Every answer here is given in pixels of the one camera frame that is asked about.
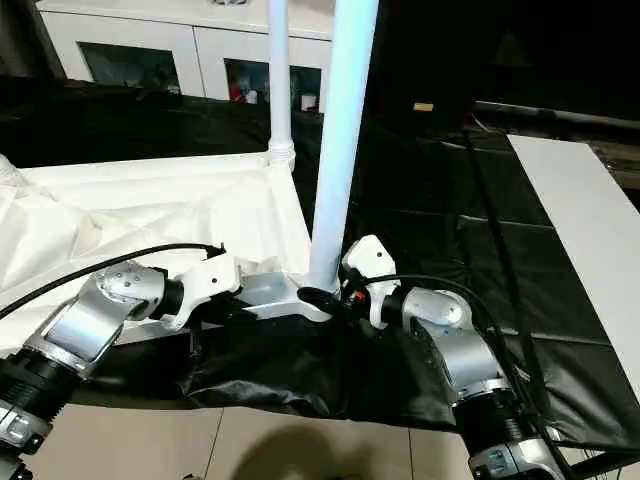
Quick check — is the white sideboard with glass doors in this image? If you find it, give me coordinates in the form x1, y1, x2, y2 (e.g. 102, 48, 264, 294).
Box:
35, 0, 339, 113

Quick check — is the white plastic table leg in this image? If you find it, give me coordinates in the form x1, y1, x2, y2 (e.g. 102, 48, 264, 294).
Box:
0, 152, 26, 191
306, 0, 381, 293
265, 0, 298, 173

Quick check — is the black cabinet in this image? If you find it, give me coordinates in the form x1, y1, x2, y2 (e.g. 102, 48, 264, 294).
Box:
365, 0, 640, 131

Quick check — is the white plastic table top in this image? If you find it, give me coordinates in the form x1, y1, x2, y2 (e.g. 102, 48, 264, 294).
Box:
0, 150, 333, 351

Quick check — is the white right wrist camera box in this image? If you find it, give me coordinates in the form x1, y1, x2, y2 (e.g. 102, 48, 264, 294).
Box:
340, 235, 405, 331

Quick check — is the black mat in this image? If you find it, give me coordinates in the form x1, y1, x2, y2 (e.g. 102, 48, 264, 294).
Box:
0, 78, 640, 451

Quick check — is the grey curtain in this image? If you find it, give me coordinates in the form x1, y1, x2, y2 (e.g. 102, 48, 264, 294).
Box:
0, 0, 63, 83

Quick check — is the black metal table frame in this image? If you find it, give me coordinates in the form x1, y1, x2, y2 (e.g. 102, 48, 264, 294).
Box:
570, 448, 640, 480

